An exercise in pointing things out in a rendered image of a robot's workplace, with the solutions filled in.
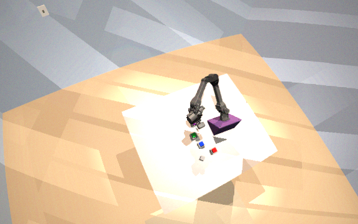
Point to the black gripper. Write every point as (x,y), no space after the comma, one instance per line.
(200,124)

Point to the red button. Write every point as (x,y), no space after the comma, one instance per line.
(213,150)

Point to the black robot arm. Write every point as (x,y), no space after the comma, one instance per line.
(196,101)

